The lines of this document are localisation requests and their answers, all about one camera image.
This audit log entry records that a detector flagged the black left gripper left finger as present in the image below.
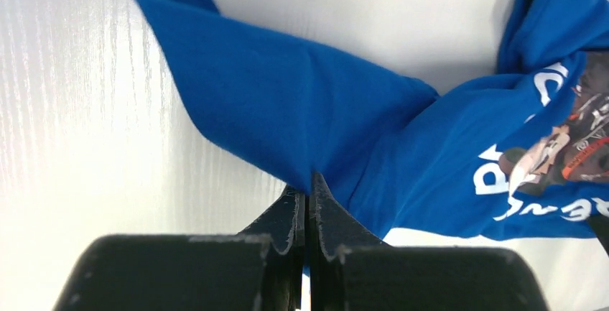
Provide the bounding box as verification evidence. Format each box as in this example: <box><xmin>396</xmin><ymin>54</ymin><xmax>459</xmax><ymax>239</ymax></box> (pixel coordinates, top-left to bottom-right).
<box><xmin>55</xmin><ymin>187</ymin><xmax>305</xmax><ymax>310</ymax></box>

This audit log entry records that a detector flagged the blue printed t-shirt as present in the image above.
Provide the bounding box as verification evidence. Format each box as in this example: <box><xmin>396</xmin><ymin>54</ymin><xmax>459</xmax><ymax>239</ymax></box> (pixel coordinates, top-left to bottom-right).
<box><xmin>135</xmin><ymin>0</ymin><xmax>608</xmax><ymax>240</ymax></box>

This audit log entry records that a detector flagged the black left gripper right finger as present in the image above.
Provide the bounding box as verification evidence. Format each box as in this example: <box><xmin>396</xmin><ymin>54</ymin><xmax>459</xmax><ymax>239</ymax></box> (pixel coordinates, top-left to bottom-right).
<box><xmin>309</xmin><ymin>173</ymin><xmax>547</xmax><ymax>310</ymax></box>

